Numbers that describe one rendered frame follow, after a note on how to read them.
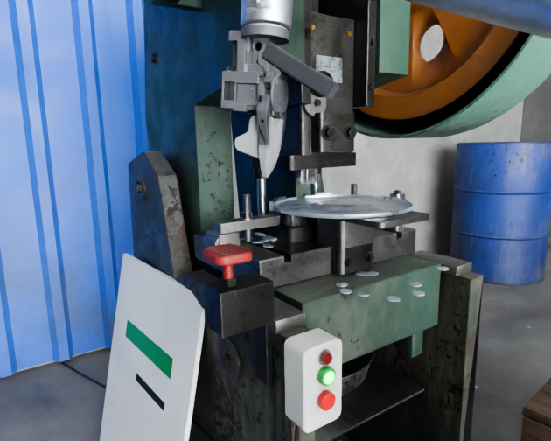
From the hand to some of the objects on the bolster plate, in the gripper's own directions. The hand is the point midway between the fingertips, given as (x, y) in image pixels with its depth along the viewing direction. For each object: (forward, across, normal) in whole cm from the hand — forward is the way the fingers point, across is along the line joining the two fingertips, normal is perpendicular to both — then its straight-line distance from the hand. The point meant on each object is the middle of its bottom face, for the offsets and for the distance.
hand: (270, 169), depth 66 cm
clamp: (+18, -22, -13) cm, 31 cm away
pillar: (+15, -32, -13) cm, 38 cm away
